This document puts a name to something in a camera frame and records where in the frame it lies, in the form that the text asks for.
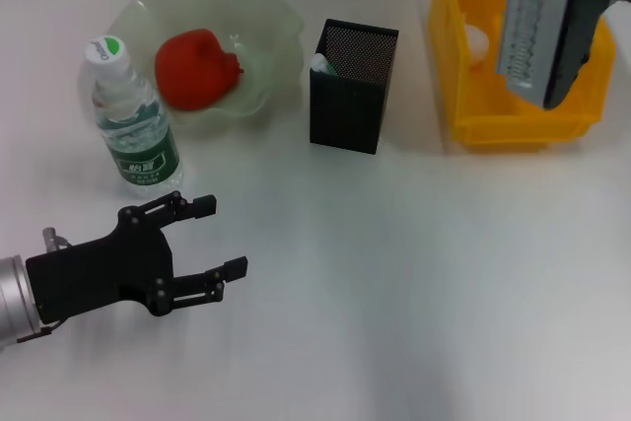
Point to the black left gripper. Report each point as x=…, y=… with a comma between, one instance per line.
x=98, y=273

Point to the white paper ball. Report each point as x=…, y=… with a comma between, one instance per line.
x=477, y=44

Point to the clear green-label water bottle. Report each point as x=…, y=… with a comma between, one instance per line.
x=138, y=145

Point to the green utility knife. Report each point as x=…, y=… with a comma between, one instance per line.
x=321, y=65

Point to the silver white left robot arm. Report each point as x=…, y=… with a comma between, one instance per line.
x=15, y=298

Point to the black mesh pen holder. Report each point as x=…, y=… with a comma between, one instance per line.
x=352, y=110

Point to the pale green glass fruit plate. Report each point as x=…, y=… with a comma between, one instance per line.
x=256, y=36

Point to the yellow plastic bin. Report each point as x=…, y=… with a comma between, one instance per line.
x=493, y=120

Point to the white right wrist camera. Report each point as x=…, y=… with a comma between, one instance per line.
x=537, y=26

